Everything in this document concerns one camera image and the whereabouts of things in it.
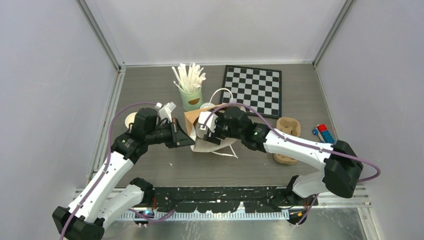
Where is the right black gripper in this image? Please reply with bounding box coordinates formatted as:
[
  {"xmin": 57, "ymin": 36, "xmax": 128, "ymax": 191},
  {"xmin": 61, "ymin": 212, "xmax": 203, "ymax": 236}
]
[{"xmin": 203, "ymin": 108, "xmax": 244, "ymax": 145}]

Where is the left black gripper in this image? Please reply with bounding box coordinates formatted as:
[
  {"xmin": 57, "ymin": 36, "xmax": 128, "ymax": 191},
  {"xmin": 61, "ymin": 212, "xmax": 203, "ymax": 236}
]
[{"xmin": 146, "ymin": 117, "xmax": 195, "ymax": 149}]

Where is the brown paper bag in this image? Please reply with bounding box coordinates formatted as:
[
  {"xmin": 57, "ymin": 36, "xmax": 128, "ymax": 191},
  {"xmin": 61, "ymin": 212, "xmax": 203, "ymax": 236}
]
[{"xmin": 184, "ymin": 101, "xmax": 238, "ymax": 159}]

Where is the stack of white lids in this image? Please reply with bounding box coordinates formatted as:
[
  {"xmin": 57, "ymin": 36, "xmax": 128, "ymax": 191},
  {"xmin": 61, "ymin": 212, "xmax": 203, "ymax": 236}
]
[{"xmin": 199, "ymin": 102, "xmax": 216, "ymax": 111}]

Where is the stack of paper cups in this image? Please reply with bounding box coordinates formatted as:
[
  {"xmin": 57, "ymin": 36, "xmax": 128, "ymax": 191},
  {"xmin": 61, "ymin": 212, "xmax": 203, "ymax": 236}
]
[{"xmin": 124, "ymin": 112, "xmax": 137, "ymax": 129}]

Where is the stack of pulp cup carriers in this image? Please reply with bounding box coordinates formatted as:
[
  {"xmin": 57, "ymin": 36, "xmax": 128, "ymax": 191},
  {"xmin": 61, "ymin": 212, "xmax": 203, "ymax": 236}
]
[{"xmin": 273, "ymin": 117, "xmax": 301, "ymax": 165}]

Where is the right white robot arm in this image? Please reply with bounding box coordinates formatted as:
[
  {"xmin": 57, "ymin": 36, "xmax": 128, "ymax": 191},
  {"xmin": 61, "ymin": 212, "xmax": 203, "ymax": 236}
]
[{"xmin": 198, "ymin": 106, "xmax": 364, "ymax": 205}]

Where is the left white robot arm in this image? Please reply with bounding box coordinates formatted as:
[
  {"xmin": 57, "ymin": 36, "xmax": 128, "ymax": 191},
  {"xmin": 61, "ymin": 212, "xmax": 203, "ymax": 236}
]
[{"xmin": 52, "ymin": 107, "xmax": 195, "ymax": 240}]

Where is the black white chessboard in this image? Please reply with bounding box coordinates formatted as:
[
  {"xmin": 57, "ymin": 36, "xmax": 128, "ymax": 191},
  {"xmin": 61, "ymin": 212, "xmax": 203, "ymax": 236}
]
[{"xmin": 219, "ymin": 65, "xmax": 283, "ymax": 119}]

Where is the red blue toy car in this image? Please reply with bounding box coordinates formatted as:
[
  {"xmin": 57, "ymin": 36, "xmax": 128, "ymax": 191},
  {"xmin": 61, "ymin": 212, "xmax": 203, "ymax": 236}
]
[{"xmin": 312, "ymin": 124, "xmax": 335, "ymax": 144}]

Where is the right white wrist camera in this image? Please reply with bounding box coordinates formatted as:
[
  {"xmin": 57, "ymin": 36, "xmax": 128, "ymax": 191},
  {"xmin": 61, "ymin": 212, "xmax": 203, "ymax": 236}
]
[{"xmin": 195, "ymin": 111, "xmax": 218, "ymax": 135}]

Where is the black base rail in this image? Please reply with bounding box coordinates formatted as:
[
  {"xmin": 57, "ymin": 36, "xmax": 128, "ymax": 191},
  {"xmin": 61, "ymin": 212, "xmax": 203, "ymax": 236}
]
[{"xmin": 136, "ymin": 186, "xmax": 315, "ymax": 214}]

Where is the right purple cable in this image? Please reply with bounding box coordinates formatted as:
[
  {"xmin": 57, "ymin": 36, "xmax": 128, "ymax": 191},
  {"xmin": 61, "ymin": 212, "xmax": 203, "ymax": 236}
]
[{"xmin": 201, "ymin": 102, "xmax": 382, "ymax": 229}]

